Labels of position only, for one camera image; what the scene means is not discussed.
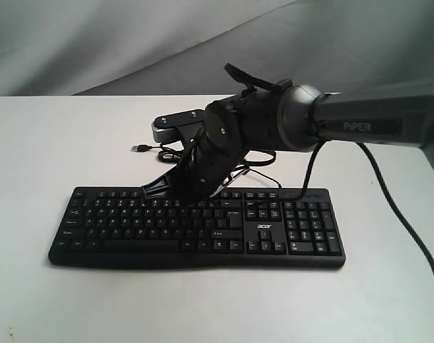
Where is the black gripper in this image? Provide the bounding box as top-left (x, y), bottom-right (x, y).
top-left (141, 130), bottom-right (249, 205)

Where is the black grey piper robot arm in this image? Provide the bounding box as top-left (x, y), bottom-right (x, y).
top-left (142, 84), bottom-right (434, 204)

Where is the black acer keyboard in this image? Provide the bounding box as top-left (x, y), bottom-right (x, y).
top-left (49, 187), bottom-right (345, 270)

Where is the grey backdrop cloth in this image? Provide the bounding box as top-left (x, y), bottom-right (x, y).
top-left (0, 1), bottom-right (434, 96)

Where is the black keyboard usb cable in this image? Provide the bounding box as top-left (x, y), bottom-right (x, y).
top-left (132, 144), bottom-right (284, 190)

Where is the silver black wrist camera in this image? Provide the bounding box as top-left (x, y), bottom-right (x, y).
top-left (151, 109), bottom-right (205, 145)

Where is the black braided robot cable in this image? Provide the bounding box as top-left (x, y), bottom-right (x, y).
top-left (223, 63), bottom-right (434, 343)

